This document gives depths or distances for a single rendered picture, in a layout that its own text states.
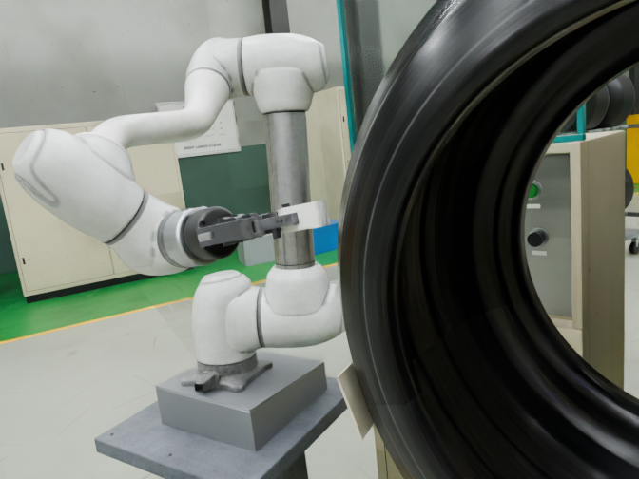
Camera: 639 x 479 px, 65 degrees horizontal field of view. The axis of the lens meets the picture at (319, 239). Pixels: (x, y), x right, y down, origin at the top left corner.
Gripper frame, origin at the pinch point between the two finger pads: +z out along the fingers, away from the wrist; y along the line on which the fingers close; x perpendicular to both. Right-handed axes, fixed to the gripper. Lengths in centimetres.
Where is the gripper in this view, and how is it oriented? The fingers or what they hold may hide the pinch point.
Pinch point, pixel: (302, 217)
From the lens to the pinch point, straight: 60.7
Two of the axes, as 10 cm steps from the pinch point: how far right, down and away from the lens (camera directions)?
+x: 2.1, 9.7, 0.8
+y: 6.5, -2.0, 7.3
